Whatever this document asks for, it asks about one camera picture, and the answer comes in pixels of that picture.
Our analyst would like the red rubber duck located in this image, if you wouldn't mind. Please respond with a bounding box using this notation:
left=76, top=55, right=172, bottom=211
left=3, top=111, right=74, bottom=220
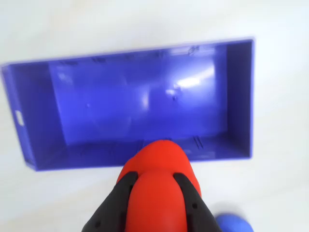
left=116, top=139, right=202, bottom=232

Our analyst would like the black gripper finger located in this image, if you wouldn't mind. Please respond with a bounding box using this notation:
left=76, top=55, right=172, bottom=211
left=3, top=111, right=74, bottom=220
left=173, top=172, right=223, bottom=232
left=81, top=171, right=139, bottom=232

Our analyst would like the blue plastic bin box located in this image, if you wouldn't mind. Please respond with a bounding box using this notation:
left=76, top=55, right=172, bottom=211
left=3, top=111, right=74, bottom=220
left=0, top=36, right=255, bottom=172

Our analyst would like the blue rubber duck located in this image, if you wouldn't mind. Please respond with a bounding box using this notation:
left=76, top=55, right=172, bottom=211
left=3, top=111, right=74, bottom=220
left=214, top=214, right=254, bottom=232

